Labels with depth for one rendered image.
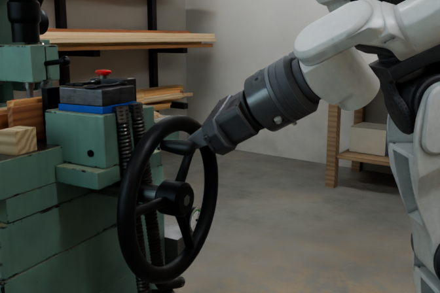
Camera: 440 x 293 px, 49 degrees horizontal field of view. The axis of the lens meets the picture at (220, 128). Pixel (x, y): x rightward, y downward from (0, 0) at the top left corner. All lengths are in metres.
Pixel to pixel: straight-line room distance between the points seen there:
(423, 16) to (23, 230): 0.66
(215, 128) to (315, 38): 0.19
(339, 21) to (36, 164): 0.52
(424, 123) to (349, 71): 0.40
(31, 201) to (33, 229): 0.05
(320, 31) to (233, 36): 4.06
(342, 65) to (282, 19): 3.79
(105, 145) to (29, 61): 0.25
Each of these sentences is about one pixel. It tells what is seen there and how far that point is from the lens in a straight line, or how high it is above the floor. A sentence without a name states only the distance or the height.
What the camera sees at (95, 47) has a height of 1.02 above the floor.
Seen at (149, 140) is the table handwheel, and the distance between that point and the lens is 0.75.
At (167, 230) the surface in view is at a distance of 1.22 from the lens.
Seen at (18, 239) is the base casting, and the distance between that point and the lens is 0.85.
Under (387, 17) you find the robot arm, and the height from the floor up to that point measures 1.11.
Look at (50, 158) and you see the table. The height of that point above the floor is 0.88.
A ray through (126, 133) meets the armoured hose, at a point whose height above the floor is 0.93.
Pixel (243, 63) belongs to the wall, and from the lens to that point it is 4.63.
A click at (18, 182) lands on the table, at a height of 0.86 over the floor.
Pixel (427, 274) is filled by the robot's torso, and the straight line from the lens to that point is 1.28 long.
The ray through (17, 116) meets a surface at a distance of 0.90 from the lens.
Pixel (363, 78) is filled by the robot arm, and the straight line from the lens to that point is 0.66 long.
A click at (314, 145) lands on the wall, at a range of 4.36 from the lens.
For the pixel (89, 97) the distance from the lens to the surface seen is 0.83.
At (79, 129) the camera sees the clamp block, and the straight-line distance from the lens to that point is 0.84.
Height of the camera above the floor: 1.08
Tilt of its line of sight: 11 degrees down
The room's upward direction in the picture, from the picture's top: straight up
